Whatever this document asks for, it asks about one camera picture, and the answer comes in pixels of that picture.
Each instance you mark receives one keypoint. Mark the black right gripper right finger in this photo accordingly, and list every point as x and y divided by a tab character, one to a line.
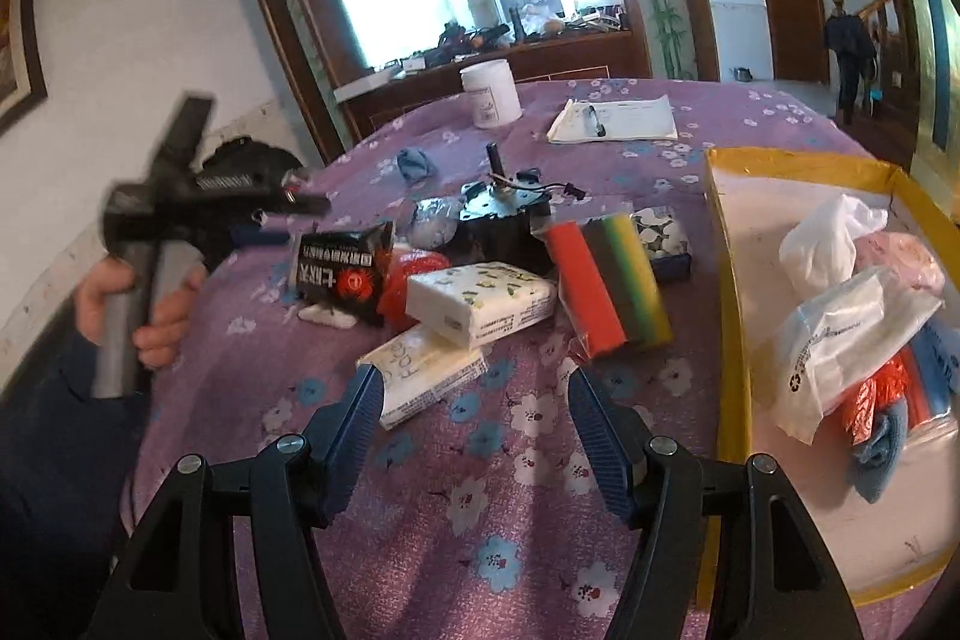
774	575

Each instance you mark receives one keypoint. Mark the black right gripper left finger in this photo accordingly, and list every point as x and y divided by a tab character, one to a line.
177	577

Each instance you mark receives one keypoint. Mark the red bag with blue cloth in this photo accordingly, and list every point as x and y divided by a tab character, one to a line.
875	416

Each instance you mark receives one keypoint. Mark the clear printed plastic bag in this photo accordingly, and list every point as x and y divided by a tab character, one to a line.
832	342

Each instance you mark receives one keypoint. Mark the dark blue sleeve forearm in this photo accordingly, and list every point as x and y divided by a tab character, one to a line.
65	459

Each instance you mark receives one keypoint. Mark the person's left hand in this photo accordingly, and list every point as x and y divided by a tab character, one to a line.
158	341

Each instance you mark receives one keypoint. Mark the black tissue pack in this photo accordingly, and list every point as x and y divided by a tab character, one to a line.
345	269

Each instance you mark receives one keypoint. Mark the white cloth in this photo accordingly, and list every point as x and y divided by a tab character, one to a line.
327	315

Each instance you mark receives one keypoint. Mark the yellow-edged cardboard box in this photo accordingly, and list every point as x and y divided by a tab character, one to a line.
881	549

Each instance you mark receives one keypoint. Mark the rainbow sponge pack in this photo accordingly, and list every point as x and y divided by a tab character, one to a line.
607	286

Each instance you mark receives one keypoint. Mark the small blue cloth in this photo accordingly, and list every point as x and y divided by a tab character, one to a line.
414	165

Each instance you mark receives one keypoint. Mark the blue white patterned bundle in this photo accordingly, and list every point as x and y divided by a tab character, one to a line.
433	222

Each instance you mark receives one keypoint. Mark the black white patterned box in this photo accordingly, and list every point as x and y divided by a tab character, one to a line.
665	242

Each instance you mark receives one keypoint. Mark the purple floral tablecloth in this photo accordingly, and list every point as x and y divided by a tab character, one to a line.
480	517

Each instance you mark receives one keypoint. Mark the green-print white tissue pack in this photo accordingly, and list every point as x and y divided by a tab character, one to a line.
474	305

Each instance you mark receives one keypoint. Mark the white plastic bag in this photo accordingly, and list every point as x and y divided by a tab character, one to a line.
820	252

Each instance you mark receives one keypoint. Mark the white plastic jar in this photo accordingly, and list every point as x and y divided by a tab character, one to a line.
491	94

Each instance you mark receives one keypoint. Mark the pink tissue pack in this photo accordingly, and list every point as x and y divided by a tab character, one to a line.
911	261

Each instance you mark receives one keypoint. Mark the black pen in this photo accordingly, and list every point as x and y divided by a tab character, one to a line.
594	120

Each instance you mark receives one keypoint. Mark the white paper notepad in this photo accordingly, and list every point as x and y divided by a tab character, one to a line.
625	121

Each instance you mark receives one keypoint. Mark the wooden sideboard cabinet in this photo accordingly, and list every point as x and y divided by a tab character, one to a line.
620	54

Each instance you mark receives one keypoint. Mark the person in dark jacket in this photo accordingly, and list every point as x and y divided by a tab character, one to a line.
847	38

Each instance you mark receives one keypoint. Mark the brown wooden door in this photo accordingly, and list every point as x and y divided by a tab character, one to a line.
797	48

